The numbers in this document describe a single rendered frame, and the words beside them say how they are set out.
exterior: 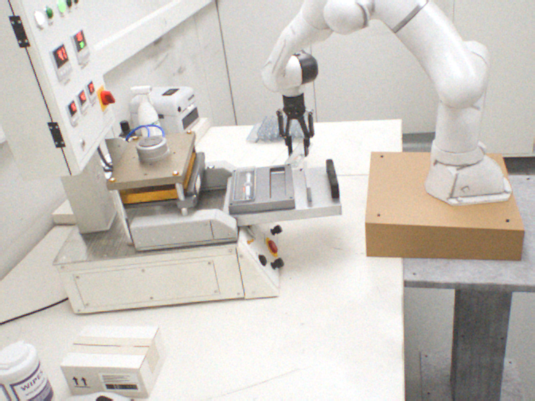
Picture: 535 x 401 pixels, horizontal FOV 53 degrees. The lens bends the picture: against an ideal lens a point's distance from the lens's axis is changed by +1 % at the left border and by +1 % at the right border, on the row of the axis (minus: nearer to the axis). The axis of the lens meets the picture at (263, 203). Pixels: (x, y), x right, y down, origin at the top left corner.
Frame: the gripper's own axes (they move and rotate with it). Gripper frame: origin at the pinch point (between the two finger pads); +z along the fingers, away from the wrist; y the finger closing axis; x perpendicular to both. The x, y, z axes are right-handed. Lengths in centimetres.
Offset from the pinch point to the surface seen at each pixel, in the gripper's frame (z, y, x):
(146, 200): -20, -13, -75
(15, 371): -5, -20, -118
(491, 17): -8, 59, 148
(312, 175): -14, 20, -45
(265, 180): -16, 10, -54
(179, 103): -9, -57, 17
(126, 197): -22, -17, -77
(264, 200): -16, 14, -64
